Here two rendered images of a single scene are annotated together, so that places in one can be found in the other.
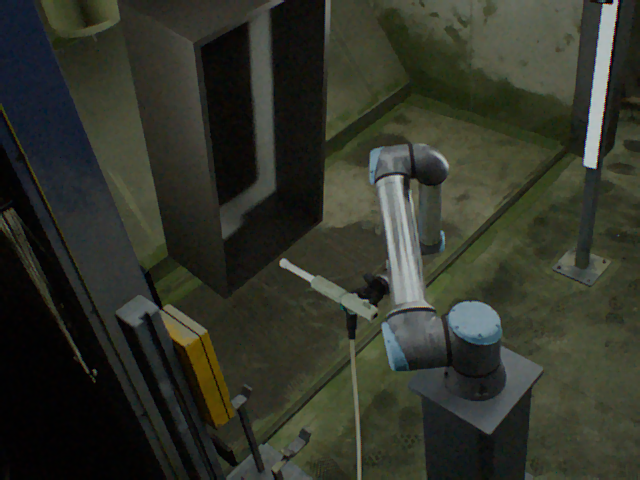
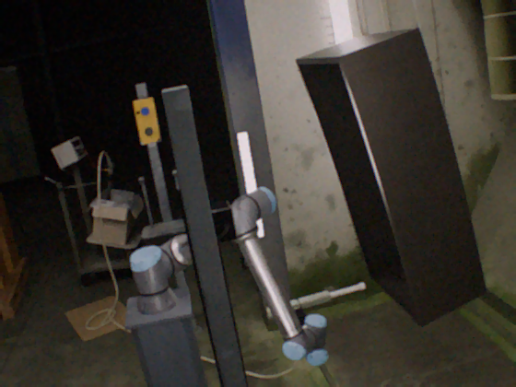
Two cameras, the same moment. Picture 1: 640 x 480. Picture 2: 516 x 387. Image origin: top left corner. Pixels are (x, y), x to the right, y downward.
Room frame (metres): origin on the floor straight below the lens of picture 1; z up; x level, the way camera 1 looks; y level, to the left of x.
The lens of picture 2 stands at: (3.07, -1.98, 1.67)
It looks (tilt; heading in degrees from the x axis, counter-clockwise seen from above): 14 degrees down; 123
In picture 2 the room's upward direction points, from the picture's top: 10 degrees counter-clockwise
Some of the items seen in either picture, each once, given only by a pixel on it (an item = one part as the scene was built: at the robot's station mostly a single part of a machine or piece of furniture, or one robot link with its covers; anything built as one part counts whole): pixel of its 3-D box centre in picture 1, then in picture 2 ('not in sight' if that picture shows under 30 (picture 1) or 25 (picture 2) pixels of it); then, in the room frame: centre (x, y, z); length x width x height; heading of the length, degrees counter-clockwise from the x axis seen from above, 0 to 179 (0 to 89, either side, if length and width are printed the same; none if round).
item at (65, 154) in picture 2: not in sight; (99, 207); (-0.46, 0.98, 0.64); 0.73 x 0.50 x 1.27; 30
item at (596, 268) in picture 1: (581, 265); not in sight; (2.43, -1.20, 0.01); 0.20 x 0.20 x 0.01; 40
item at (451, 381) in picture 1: (475, 366); (155, 296); (1.43, -0.41, 0.69); 0.19 x 0.19 x 0.10
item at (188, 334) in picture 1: (192, 369); (146, 121); (0.97, 0.29, 1.42); 0.12 x 0.06 x 0.26; 40
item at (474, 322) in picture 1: (471, 336); (149, 268); (1.43, -0.40, 0.83); 0.17 x 0.15 x 0.18; 85
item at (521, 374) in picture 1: (474, 435); (172, 362); (1.43, -0.41, 0.32); 0.31 x 0.31 x 0.64; 40
